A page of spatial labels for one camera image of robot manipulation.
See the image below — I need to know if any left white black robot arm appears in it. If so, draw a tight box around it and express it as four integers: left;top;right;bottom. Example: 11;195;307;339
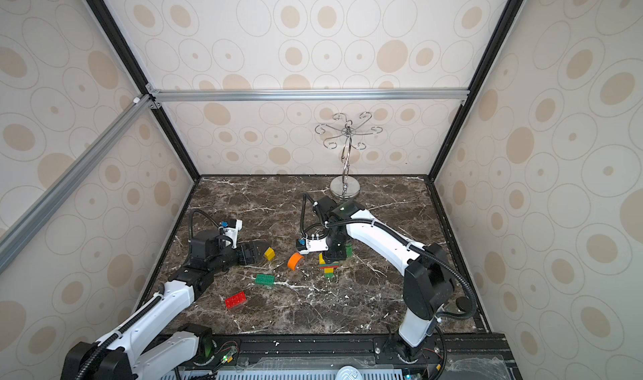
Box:
61;228;270;379

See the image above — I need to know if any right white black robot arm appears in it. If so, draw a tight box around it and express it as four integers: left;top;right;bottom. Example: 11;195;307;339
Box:
296;194;477;348

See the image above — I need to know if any green long lego front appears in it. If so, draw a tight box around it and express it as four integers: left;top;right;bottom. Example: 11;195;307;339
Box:
255;275;275;287

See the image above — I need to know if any orange round lego piece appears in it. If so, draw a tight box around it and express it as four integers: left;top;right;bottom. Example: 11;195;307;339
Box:
287;253;304;271

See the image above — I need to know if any chrome hook stand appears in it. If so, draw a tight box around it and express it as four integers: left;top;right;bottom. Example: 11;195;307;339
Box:
315;111;383;200

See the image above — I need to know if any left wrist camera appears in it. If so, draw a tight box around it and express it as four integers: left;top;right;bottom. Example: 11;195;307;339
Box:
219;219;243;249

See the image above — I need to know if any horizontal aluminium rail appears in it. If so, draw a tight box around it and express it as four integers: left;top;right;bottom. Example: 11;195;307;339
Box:
152;88;469;102

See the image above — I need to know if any left slanted aluminium rail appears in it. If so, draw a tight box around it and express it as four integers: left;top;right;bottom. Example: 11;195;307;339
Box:
1;95;152;271

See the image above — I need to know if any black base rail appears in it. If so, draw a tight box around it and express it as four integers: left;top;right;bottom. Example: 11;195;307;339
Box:
185;333;523;380

